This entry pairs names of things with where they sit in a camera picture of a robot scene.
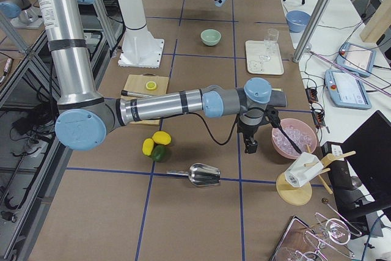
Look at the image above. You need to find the clear wine glass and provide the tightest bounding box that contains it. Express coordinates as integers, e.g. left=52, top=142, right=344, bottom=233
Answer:
left=260, top=28, right=279, bottom=62

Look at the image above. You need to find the aluminium frame post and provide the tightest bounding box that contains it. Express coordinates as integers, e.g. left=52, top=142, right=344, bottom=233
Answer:
left=293, top=0, right=330, bottom=63

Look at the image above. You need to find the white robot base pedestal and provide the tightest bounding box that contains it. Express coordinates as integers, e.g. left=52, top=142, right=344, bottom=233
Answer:
left=118, top=0, right=164, bottom=68

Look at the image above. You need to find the blue teach pendant tablet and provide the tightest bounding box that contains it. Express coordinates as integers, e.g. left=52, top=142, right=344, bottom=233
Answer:
left=324, top=70, right=372, bottom=110
left=335, top=42, right=376, bottom=78

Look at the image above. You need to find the wooden cutting board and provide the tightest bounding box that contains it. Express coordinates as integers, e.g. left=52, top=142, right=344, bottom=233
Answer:
left=123, top=74, right=170, bottom=127

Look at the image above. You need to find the white paper box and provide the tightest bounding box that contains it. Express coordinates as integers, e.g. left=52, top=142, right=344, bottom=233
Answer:
left=284, top=152, right=324, bottom=188

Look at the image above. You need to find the yellow lemon half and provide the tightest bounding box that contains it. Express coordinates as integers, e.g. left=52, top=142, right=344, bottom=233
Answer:
left=145, top=81, right=158, bottom=91

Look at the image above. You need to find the dark blue bowl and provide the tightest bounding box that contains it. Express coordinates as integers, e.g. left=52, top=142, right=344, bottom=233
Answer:
left=285, top=10, right=311, bottom=33

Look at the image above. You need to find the pink bowl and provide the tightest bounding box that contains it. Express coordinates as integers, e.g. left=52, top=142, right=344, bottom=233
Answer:
left=271, top=118, right=318, bottom=159

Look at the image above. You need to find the green lime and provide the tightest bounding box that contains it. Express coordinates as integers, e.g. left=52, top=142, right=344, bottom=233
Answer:
left=150, top=145, right=167, bottom=162

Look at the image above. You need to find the steel muddler rod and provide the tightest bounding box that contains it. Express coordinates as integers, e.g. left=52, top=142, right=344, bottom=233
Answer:
left=121, top=90, right=150, bottom=98

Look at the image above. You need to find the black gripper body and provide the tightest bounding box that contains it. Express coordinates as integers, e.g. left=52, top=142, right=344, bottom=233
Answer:
left=237, top=122, right=259, bottom=145

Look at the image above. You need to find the green bowl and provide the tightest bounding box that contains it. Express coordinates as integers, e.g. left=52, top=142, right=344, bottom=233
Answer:
left=200, top=29, right=222, bottom=46

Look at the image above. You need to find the white bear tray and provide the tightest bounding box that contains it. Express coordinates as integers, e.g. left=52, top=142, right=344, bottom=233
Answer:
left=245, top=40, right=284, bottom=76

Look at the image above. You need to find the black laptop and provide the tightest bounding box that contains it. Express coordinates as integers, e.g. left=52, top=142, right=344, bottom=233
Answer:
left=322, top=109, right=391, bottom=222

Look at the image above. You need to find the steel ice scoop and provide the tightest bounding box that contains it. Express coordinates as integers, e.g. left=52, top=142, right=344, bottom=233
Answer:
left=166, top=163, right=221, bottom=187

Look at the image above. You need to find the clear ice cubes pile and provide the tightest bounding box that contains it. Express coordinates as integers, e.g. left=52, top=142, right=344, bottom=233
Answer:
left=272, top=125, right=316, bottom=156

